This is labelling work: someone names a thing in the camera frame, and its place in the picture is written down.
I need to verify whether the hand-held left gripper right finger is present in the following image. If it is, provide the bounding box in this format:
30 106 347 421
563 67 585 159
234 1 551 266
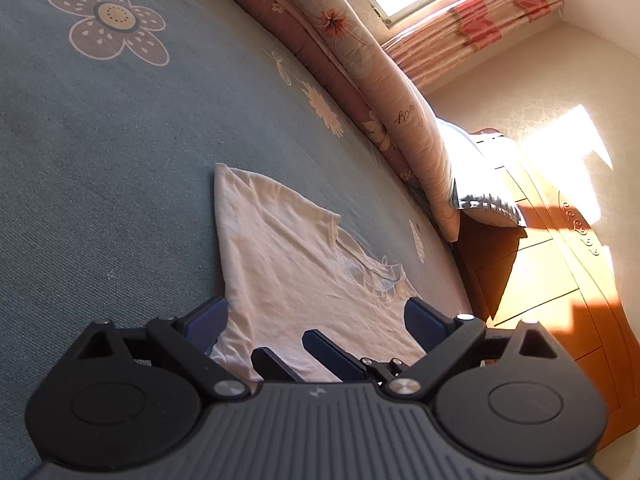
382 296 563 403

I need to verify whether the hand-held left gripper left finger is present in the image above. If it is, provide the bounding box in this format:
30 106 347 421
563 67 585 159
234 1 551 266
75 296 251 402

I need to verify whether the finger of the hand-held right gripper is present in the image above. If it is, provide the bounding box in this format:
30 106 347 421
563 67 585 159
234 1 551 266
301 330 402 386
250 347 302 384

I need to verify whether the white long-sleeve printed shirt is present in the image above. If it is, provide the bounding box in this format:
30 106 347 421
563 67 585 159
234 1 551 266
210 162 436 386

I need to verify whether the orange wooden headboard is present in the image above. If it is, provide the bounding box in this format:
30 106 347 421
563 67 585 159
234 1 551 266
452 130 640 451

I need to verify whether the white pillow with grey frill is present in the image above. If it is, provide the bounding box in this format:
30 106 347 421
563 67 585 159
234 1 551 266
435 117 528 228

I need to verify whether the blue floral bed sheet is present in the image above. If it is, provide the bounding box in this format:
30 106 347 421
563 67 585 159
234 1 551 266
0 0 481 480

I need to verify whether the pink floral folded quilt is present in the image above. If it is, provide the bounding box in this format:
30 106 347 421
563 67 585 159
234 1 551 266
192 0 461 241

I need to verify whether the pink striped curtain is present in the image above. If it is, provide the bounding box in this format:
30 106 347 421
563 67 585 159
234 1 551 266
382 0 563 91

